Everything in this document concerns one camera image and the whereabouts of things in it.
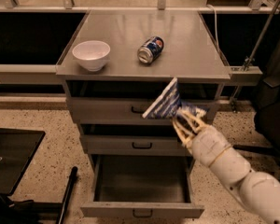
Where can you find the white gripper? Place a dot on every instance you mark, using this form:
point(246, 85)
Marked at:
point(207, 146)

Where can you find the blue chip bag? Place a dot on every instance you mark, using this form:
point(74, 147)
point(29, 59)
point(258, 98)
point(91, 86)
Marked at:
point(169, 105)

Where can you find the blue soda can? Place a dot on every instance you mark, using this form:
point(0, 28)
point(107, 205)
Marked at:
point(150, 50)

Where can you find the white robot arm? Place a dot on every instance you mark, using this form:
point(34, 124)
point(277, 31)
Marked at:
point(256, 192)

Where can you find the top grey drawer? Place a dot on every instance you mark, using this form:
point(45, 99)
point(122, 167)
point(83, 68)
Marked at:
point(112, 102)

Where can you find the grey drawer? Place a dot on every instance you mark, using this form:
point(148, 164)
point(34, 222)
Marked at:
point(112, 102)
point(151, 140)
point(142, 187)

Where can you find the bottom grey drawer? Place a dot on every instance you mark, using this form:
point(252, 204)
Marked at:
point(142, 187)

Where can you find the grey metal drawer cabinet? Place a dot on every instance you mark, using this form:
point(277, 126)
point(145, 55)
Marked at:
point(188, 54)

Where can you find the middle grey drawer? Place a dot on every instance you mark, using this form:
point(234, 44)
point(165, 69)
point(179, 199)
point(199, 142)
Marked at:
point(151, 140)

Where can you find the black office chair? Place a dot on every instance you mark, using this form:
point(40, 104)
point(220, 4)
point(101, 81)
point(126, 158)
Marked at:
point(267, 104)

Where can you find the black floor bar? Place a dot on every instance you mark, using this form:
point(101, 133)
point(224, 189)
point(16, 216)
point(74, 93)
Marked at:
point(67, 195)

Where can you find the white ceramic bowl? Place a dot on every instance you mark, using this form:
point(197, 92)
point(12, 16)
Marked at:
point(92, 55)

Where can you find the grey metal shelf rail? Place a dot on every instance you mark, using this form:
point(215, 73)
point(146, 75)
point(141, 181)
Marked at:
point(28, 74)

